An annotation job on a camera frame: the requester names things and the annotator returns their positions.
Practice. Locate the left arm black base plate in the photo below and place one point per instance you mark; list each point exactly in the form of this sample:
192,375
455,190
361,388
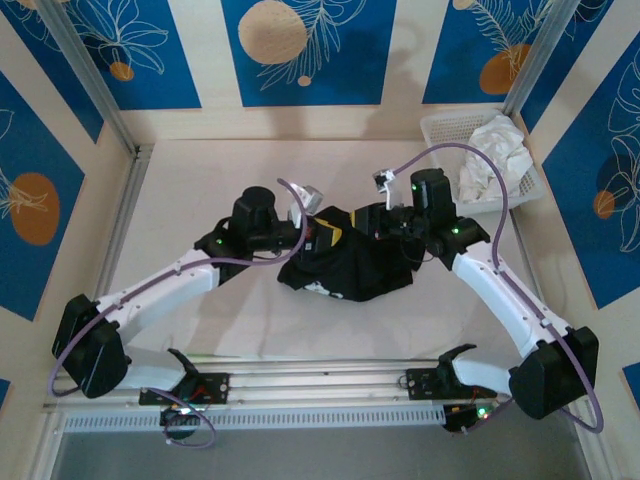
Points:
215,387

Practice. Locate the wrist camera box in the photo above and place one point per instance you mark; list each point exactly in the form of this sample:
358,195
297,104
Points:
306,197
392,192

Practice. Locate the black controller board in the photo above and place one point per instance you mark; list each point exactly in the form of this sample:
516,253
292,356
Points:
180,425
465,420

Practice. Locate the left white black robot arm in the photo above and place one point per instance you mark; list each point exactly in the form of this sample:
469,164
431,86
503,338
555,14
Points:
150,290

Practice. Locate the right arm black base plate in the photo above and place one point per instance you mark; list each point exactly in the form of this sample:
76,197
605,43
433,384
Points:
420,382

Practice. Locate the aluminium mounting rail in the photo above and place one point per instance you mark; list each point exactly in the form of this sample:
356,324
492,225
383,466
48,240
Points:
310,382

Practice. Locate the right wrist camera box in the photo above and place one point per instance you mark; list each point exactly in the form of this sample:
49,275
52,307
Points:
392,192

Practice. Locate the aluminium side rail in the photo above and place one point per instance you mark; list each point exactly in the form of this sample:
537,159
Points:
131,190
522,235

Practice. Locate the white perforated plastic basket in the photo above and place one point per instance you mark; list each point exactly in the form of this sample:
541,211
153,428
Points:
440,135

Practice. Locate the black t-shirt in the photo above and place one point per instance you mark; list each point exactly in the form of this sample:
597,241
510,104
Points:
360,270

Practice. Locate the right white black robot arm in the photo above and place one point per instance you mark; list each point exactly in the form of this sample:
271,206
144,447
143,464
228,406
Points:
500,300

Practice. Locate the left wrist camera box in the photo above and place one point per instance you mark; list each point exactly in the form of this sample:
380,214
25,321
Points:
306,197

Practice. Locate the white crumpled cloth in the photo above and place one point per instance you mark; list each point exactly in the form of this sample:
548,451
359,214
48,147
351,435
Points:
510,150

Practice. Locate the aluminium frame post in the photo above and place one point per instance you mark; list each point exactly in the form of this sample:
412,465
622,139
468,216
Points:
90,75
537,55

